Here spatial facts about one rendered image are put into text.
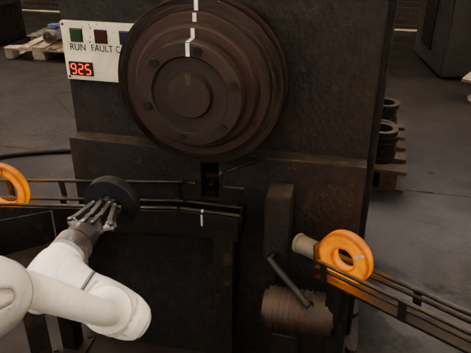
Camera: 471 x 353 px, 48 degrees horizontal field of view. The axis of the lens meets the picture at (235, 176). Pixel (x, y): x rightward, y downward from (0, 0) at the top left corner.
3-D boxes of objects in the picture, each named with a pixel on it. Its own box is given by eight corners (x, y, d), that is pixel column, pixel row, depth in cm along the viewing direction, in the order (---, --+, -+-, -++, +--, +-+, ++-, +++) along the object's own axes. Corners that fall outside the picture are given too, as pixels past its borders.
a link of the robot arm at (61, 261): (38, 260, 126) (87, 287, 127) (1, 306, 113) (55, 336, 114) (52, 231, 120) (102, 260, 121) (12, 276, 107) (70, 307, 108)
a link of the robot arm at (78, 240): (86, 274, 125) (97, 258, 130) (80, 244, 121) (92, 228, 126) (51, 269, 127) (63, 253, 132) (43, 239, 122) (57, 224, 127)
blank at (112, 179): (82, 174, 146) (76, 181, 143) (134, 174, 142) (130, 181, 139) (96, 221, 154) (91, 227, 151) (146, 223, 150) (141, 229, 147)
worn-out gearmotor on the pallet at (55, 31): (60, 36, 602) (57, 17, 592) (80, 38, 597) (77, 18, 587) (41, 45, 567) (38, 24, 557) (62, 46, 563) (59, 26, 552)
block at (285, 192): (268, 241, 176) (270, 178, 165) (291, 245, 174) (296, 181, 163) (262, 261, 167) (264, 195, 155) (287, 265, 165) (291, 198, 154)
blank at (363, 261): (338, 282, 152) (332, 288, 150) (317, 233, 151) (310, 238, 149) (383, 277, 140) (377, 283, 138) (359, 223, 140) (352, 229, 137)
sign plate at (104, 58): (71, 76, 170) (62, 19, 161) (147, 82, 165) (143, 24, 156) (67, 78, 168) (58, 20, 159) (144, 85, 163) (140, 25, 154)
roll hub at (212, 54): (148, 134, 151) (141, 34, 138) (244, 143, 146) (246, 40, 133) (141, 141, 146) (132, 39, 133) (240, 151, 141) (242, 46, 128)
